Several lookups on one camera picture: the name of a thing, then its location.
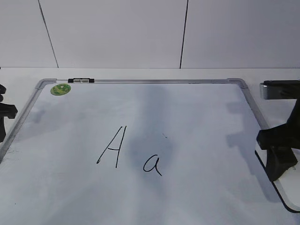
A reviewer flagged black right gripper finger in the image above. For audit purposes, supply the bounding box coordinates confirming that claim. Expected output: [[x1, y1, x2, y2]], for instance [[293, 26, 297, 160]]
[[266, 146, 297, 181]]

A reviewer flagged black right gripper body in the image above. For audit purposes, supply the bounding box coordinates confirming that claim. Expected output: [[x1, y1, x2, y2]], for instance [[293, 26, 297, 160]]
[[256, 99, 300, 150]]

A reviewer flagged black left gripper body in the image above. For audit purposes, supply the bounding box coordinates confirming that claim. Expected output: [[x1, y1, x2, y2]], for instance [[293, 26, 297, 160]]
[[0, 85, 18, 142]]

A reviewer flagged white board eraser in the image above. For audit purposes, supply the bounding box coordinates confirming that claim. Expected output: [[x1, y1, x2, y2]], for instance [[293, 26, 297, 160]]
[[254, 150, 300, 214]]

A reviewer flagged round green magnet sticker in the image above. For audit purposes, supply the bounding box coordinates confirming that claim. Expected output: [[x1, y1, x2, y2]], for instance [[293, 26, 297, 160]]
[[50, 84, 71, 96]]

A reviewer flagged black marker clip holder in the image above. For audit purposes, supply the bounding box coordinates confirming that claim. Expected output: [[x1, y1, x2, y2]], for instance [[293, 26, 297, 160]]
[[67, 78, 95, 83]]

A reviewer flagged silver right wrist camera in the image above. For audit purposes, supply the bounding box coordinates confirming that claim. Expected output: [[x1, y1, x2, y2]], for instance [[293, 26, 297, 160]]
[[260, 80, 300, 100]]

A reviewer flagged white board with aluminium frame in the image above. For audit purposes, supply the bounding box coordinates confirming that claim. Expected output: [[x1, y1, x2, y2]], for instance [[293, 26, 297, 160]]
[[0, 79, 300, 225]]

